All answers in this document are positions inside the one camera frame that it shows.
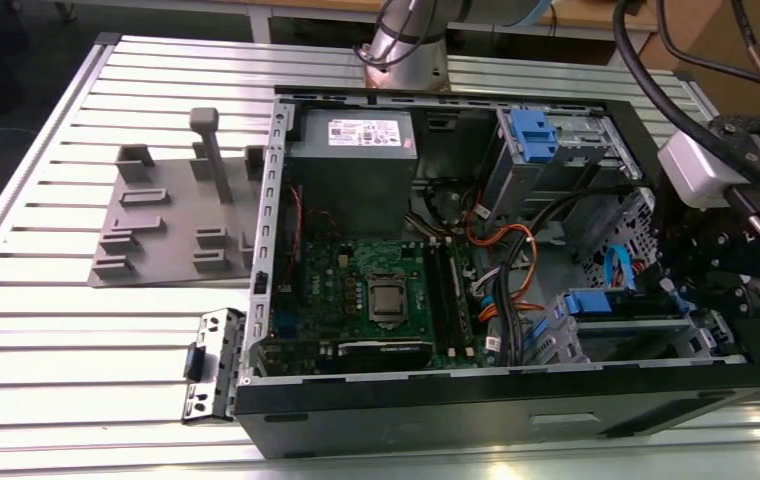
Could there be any wooden cabinet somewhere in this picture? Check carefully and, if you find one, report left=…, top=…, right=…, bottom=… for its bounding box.
left=632, top=0, right=760, bottom=136

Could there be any silver CPU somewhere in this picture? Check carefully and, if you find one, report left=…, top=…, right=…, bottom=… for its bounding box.
left=370, top=285, right=408, bottom=316

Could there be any blue plastic drive latch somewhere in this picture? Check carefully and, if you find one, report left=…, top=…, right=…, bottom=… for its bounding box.
left=506, top=109, right=561, bottom=164

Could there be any thin red black wire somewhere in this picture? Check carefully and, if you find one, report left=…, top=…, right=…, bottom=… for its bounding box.
left=289, top=184, right=306, bottom=292

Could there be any black PC case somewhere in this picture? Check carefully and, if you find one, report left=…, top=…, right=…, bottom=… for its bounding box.
left=232, top=84, right=760, bottom=460

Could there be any thick black cable bundle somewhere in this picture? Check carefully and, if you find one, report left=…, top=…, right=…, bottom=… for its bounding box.
left=492, top=184, right=638, bottom=366

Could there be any black CPU socket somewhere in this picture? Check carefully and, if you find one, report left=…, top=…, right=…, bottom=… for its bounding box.
left=362, top=271, right=416, bottom=329

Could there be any black graphics card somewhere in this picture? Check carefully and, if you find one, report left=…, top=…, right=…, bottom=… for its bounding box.
left=252, top=338, right=434, bottom=376

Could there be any green motherboard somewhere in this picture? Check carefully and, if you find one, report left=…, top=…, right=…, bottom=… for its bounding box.
left=269, top=238, right=498, bottom=371

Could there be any grey power supply unit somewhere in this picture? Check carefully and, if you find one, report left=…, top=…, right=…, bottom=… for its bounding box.
left=284, top=108, right=420, bottom=241

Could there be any hard disk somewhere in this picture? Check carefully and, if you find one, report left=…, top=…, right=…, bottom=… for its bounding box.
left=556, top=289, right=692, bottom=322

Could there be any thick black wrist cable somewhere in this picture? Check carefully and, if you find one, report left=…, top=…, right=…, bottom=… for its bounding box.
left=610, top=0, right=760, bottom=151

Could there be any grey parts rack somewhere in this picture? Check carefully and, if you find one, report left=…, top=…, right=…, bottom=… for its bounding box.
left=85, top=107, right=268, bottom=290

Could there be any black RAM slot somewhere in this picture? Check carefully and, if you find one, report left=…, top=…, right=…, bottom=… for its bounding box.
left=444, top=237, right=478, bottom=357
left=422, top=238, right=456, bottom=357

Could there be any metal disk bay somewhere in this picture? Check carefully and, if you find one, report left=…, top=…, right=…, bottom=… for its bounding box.
left=556, top=287, right=739, bottom=364

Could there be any blue data wire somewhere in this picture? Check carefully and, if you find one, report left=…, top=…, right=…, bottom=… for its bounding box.
left=602, top=244, right=636, bottom=292

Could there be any metal optical drive cage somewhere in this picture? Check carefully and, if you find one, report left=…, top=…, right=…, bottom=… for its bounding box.
left=485, top=107, right=641, bottom=221

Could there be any orange wire bundle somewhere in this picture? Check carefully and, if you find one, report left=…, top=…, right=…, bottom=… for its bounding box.
left=465, top=223, right=548, bottom=321

